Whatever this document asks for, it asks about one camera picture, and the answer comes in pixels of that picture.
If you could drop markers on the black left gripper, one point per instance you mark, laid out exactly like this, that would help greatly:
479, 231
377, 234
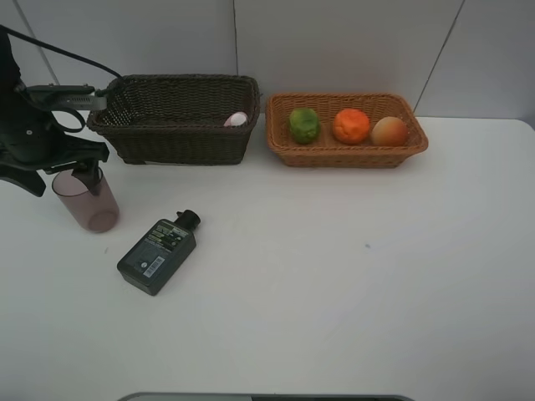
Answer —
32, 140

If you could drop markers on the green lime fruit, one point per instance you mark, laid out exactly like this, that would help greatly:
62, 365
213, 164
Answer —
304, 125

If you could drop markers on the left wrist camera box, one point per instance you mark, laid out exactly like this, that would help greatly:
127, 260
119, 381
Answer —
57, 97

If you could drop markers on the red yellow peach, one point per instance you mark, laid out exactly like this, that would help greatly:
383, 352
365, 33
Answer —
389, 131

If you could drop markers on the dark green flat bottle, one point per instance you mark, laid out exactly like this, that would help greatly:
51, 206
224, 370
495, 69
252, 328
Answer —
154, 259

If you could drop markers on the orange wicker basket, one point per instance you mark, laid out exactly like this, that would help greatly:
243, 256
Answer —
326, 151

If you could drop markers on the orange tangerine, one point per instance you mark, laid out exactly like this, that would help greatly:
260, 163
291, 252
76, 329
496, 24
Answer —
351, 126

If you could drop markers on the dark brown wicker basket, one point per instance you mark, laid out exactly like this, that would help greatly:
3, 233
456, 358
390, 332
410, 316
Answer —
178, 119

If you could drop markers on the pink bottle white cap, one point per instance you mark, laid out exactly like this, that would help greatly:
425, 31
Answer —
236, 119

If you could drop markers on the translucent pink plastic cup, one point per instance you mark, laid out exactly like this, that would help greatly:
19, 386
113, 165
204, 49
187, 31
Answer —
94, 209

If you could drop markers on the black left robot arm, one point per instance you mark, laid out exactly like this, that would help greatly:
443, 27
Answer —
12, 86

